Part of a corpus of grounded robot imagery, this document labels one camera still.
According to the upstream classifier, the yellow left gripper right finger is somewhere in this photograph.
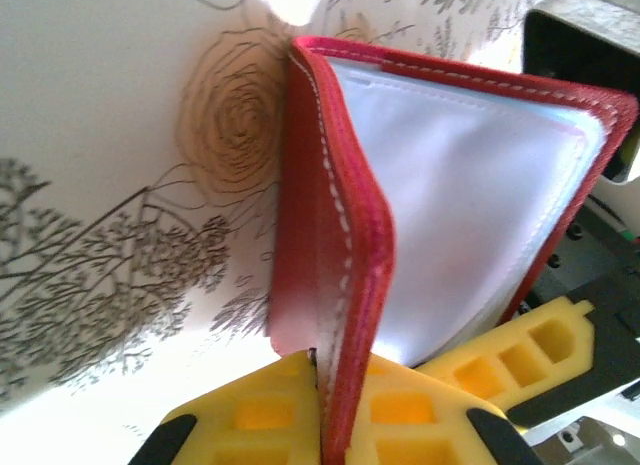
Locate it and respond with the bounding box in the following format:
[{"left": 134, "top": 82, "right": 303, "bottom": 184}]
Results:
[{"left": 343, "top": 355, "right": 540, "bottom": 465}]

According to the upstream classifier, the floral table cover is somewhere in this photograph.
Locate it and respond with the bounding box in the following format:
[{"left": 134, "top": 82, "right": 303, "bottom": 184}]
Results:
[{"left": 0, "top": 0, "right": 571, "bottom": 465}]

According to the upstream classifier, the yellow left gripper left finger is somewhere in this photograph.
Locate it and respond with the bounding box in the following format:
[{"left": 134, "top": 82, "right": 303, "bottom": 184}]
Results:
[{"left": 130, "top": 349, "right": 322, "bottom": 465}]

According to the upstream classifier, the red card holder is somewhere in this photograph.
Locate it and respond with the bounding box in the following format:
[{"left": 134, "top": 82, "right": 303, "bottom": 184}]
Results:
[{"left": 267, "top": 34, "right": 640, "bottom": 465}]

